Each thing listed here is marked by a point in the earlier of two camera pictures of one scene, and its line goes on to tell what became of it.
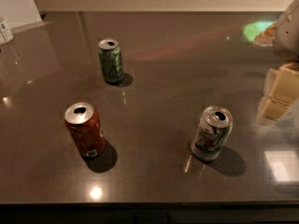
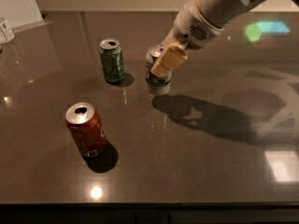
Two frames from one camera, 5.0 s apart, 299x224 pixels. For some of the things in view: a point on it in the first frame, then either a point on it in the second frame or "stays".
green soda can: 111,60 stays
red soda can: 84,124 stays
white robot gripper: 289,35 → 191,26
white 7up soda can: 213,128 → 156,84
